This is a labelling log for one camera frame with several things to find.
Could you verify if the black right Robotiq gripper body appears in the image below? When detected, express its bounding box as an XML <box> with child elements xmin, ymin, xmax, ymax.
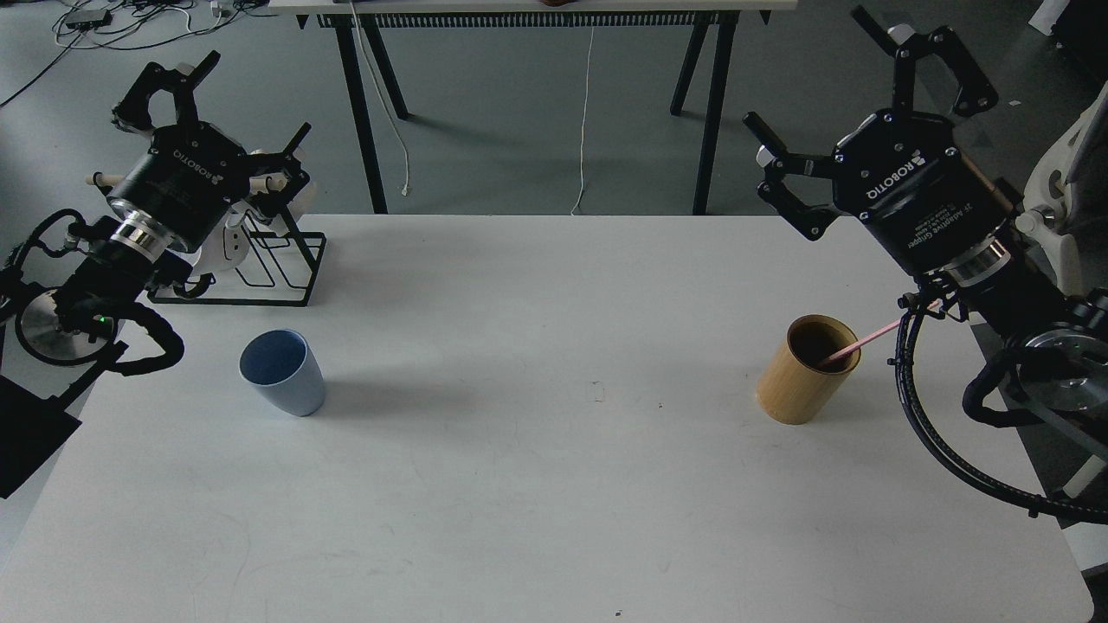
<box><xmin>834</xmin><ymin>111</ymin><xmax>1012</xmax><ymax>277</ymax></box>

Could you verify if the bamboo cylinder holder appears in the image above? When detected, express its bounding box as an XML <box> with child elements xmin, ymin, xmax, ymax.
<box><xmin>756</xmin><ymin>314</ymin><xmax>861</xmax><ymax>425</ymax></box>

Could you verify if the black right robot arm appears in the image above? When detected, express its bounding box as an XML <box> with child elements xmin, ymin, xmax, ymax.
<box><xmin>743</xmin><ymin>7</ymin><xmax>1105</xmax><ymax>524</ymax></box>

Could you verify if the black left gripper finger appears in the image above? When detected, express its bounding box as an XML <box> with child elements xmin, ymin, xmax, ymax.
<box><xmin>234</xmin><ymin>123</ymin><xmax>312</xmax><ymax>217</ymax></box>
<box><xmin>112</xmin><ymin>51</ymin><xmax>222</xmax><ymax>133</ymax></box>

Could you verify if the pink chopstick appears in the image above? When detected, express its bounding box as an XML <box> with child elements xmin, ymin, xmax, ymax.
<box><xmin>812</xmin><ymin>320</ymin><xmax>899</xmax><ymax>369</ymax></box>

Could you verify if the white hanging cable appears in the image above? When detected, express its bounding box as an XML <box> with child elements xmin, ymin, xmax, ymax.
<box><xmin>570</xmin><ymin>25</ymin><xmax>596</xmax><ymax>216</ymax></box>

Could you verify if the black wire mug rack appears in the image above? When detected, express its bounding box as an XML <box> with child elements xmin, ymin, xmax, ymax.
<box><xmin>148</xmin><ymin>202</ymin><xmax>327</xmax><ymax>307</ymax></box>

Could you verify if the black trestle table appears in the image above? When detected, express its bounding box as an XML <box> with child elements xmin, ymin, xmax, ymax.
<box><xmin>267</xmin><ymin>0</ymin><xmax>799</xmax><ymax>216</ymax></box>

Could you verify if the white mug with face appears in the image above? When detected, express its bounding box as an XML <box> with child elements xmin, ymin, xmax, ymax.
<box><xmin>189</xmin><ymin>210</ymin><xmax>250</xmax><ymax>279</ymax></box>

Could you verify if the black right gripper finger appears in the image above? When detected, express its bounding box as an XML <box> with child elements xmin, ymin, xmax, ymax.
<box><xmin>743</xmin><ymin>112</ymin><xmax>841</xmax><ymax>242</ymax></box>
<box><xmin>851</xmin><ymin>6</ymin><xmax>999</xmax><ymax>119</ymax></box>

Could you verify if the white square mug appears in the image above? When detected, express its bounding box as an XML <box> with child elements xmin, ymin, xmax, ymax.
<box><xmin>265</xmin><ymin>181</ymin><xmax>318</xmax><ymax>235</ymax></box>

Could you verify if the wooden rack dowel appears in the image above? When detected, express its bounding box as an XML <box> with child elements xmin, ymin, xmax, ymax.
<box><xmin>86</xmin><ymin>172</ymin><xmax>126</xmax><ymax>188</ymax></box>

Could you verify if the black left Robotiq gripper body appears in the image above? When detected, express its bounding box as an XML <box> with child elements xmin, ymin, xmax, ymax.
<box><xmin>107</xmin><ymin>122</ymin><xmax>249</xmax><ymax>253</ymax></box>

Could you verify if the light blue cup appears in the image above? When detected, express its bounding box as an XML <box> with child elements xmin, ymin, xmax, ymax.
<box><xmin>238</xmin><ymin>330</ymin><xmax>327</xmax><ymax>417</ymax></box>

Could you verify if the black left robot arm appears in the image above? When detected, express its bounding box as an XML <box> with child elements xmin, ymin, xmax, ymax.
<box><xmin>3</xmin><ymin>52</ymin><xmax>310</xmax><ymax>376</ymax></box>

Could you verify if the floor cable bundle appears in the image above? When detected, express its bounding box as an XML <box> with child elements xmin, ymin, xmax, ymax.
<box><xmin>0</xmin><ymin>0</ymin><xmax>269</xmax><ymax>109</ymax></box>

